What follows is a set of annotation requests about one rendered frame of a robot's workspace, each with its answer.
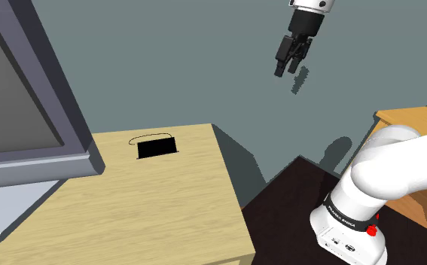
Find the orange wooden table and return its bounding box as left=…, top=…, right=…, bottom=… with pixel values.
left=365, top=104, right=427, bottom=265

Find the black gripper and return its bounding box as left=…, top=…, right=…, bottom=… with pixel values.
left=273, top=8, right=326, bottom=78

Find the black flat rectangle with cord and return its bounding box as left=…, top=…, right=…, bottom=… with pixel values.
left=128, top=132, right=179, bottom=160

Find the light wooden desk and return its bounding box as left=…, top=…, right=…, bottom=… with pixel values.
left=0, top=123, right=257, bottom=265

